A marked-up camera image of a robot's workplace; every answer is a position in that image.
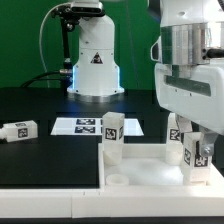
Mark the white sheet with tags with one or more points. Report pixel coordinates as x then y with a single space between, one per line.
91 126

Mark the white square table top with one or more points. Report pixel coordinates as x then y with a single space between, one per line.
142 165

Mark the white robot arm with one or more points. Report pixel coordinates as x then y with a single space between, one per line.
188 56

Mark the white L-shaped obstacle fence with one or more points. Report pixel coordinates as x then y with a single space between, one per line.
113 202

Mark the black camera on stand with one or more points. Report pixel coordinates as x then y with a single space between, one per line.
70 15

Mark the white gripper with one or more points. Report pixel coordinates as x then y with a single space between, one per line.
199 99

